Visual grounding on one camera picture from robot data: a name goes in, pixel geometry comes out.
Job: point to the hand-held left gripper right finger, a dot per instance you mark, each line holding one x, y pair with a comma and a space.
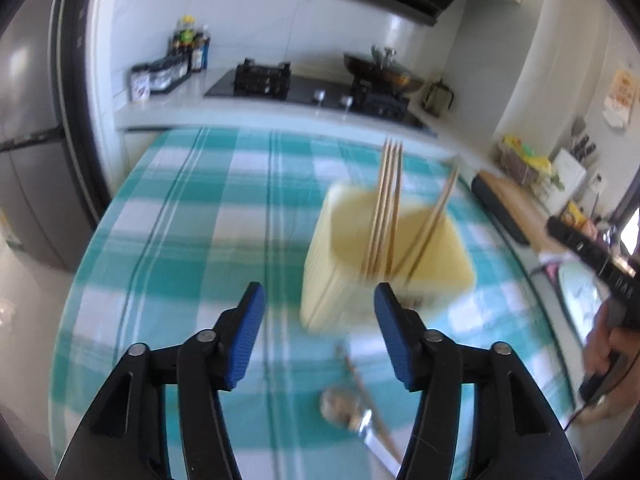
395, 340

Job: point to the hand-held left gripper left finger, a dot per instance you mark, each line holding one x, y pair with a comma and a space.
245, 340

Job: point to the cream ribbed utensil holder box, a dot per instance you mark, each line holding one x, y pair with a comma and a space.
330, 285

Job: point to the set of wooden chopsticks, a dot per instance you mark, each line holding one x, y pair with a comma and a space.
387, 200

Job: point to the person's right hand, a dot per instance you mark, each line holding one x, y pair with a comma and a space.
625, 347

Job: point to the pale green plastic lid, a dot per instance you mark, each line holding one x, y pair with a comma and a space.
580, 305

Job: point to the pink cloth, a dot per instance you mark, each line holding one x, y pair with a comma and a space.
552, 266

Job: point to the yellow printed mug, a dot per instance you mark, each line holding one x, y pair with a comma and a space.
572, 214

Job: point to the white knife block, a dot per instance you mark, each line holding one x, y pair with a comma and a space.
567, 180

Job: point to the wooden cutting board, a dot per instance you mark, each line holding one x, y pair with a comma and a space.
520, 200

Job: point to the teal checked tablecloth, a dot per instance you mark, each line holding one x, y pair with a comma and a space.
200, 240

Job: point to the black cylindrical roll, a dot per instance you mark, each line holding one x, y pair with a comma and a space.
500, 210

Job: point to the yellow plastic bag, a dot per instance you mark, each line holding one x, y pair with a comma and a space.
522, 150

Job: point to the hanging printed bag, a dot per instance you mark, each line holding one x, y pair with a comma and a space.
622, 97

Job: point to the dark wok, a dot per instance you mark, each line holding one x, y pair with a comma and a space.
395, 81

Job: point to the black gas cooktop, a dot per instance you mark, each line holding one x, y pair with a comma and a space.
310, 87

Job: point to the black spice jar rack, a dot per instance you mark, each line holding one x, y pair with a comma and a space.
167, 75

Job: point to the white spice jar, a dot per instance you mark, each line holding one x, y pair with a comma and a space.
140, 84

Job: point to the glass wok lid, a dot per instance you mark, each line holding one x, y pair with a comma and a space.
389, 60

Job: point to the grey refrigerator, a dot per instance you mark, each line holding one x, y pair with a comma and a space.
30, 160

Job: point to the dark soy sauce bottle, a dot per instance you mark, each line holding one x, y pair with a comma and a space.
197, 55

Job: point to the blue bottle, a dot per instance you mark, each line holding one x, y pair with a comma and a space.
205, 47

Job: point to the yellow-capped sauce bottle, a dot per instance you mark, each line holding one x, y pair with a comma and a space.
187, 35

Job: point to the wall socket with plug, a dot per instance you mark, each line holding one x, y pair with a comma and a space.
597, 181

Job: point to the dark door frame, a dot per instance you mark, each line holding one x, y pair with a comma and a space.
75, 85

